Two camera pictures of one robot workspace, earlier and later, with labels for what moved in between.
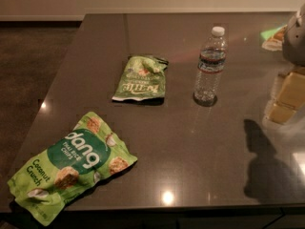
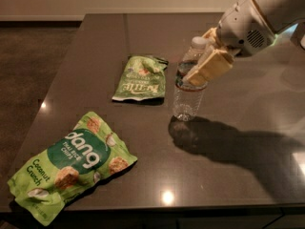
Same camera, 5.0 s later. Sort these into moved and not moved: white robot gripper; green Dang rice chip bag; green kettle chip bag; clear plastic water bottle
Moved: clear plastic water bottle; white robot gripper
Not moved: green Dang rice chip bag; green kettle chip bag
